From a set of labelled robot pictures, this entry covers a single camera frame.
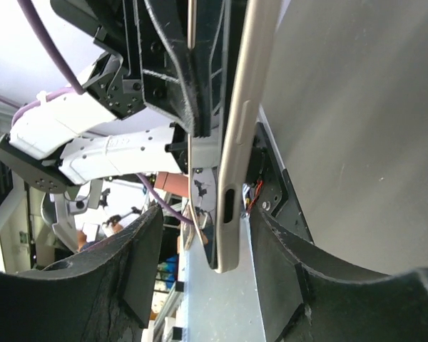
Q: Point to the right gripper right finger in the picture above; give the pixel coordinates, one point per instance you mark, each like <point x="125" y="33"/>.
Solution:
<point x="307" y="294"/>

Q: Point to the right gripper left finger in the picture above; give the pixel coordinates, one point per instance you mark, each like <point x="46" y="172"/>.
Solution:
<point x="101" y="294"/>

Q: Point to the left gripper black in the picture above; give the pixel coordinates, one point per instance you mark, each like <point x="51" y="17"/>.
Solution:
<point x="168" y="75"/>

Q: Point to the beige phone case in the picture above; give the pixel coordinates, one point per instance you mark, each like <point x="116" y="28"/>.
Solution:
<point x="260" y="23"/>

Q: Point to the black smartphone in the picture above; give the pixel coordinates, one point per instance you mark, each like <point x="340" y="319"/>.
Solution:
<point x="214" y="178"/>

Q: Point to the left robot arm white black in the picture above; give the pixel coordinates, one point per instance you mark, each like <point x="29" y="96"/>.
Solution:
<point x="66" y="138"/>

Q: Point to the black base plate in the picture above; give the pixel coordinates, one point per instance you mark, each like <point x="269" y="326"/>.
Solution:
<point x="270" y="187"/>

